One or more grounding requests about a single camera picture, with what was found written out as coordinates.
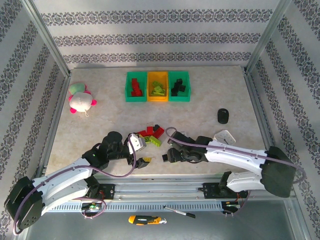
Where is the aluminium side rail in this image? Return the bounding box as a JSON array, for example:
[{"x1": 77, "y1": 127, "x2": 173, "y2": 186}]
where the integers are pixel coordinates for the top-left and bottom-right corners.
[
  {"x1": 242, "y1": 67, "x2": 286, "y2": 182},
  {"x1": 33, "y1": 71, "x2": 72, "y2": 182}
]

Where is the white square alarm clock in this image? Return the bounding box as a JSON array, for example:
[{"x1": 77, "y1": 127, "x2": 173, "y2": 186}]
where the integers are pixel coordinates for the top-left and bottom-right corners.
[{"x1": 213, "y1": 129, "x2": 237, "y2": 146}]

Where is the grey slotted cable duct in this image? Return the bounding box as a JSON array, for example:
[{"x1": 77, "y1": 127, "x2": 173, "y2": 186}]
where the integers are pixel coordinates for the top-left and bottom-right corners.
[{"x1": 44, "y1": 201, "x2": 224, "y2": 213}]

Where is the black computer mouse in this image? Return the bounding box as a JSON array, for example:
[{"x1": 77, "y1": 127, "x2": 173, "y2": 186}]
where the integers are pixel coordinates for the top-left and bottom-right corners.
[{"x1": 216, "y1": 108, "x2": 230, "y2": 125}]

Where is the small circuit board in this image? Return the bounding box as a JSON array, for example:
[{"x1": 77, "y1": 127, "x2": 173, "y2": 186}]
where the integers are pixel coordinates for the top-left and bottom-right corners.
[
  {"x1": 80, "y1": 202, "x2": 103, "y2": 213},
  {"x1": 223, "y1": 200, "x2": 243, "y2": 211}
]

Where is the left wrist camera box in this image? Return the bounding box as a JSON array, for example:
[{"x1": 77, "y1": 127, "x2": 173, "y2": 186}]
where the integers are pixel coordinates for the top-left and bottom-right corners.
[{"x1": 126, "y1": 133, "x2": 148, "y2": 151}]

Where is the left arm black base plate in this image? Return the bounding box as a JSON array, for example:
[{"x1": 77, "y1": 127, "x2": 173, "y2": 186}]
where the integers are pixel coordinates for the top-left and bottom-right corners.
[{"x1": 84, "y1": 183, "x2": 116, "y2": 200}]

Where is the black marker pen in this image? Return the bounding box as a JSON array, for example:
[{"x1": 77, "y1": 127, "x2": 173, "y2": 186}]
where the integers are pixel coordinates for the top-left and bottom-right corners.
[{"x1": 163, "y1": 205, "x2": 197, "y2": 219}]

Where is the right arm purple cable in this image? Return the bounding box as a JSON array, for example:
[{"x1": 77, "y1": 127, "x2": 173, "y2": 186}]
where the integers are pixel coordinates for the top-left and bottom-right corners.
[{"x1": 164, "y1": 126, "x2": 306, "y2": 218}]

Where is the green pink plush toy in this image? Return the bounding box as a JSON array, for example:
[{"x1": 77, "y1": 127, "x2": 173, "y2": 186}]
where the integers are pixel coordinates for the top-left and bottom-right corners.
[{"x1": 68, "y1": 82, "x2": 88, "y2": 96}]

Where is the aluminium mounting rail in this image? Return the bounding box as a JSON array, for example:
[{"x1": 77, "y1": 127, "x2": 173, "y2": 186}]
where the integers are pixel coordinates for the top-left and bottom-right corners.
[{"x1": 23, "y1": 174, "x2": 300, "y2": 202}]

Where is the green plastic bin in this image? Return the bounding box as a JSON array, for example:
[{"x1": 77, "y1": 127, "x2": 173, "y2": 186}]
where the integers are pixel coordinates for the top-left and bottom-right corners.
[
  {"x1": 167, "y1": 71, "x2": 192, "y2": 103},
  {"x1": 124, "y1": 71, "x2": 148, "y2": 103}
]

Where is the orange black utility knife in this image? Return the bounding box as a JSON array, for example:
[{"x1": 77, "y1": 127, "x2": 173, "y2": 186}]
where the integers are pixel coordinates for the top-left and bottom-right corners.
[{"x1": 128, "y1": 214, "x2": 168, "y2": 226}]

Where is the white pink plush toy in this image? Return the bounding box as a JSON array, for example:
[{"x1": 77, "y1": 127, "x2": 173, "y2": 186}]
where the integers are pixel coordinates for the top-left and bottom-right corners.
[{"x1": 68, "y1": 91, "x2": 98, "y2": 117}]

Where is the aluminium upright post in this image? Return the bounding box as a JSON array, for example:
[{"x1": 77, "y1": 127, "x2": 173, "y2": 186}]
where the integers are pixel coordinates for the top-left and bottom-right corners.
[
  {"x1": 21, "y1": 0, "x2": 71, "y2": 76},
  {"x1": 244, "y1": 0, "x2": 293, "y2": 75}
]

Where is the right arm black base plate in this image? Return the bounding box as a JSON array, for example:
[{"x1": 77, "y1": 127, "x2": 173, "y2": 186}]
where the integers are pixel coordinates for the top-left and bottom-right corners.
[{"x1": 202, "y1": 182, "x2": 250, "y2": 200}]

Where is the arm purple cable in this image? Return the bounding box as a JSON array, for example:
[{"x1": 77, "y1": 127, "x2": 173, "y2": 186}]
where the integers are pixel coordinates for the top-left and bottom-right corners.
[
  {"x1": 164, "y1": 126, "x2": 306, "y2": 218},
  {"x1": 12, "y1": 134, "x2": 137, "y2": 236}
]

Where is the yellow plastic bin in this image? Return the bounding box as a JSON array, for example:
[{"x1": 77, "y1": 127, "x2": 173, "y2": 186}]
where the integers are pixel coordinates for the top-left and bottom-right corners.
[{"x1": 146, "y1": 71, "x2": 169, "y2": 103}]

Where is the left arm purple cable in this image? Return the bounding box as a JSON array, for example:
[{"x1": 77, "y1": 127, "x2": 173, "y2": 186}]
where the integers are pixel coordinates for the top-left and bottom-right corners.
[{"x1": 12, "y1": 134, "x2": 137, "y2": 236}]

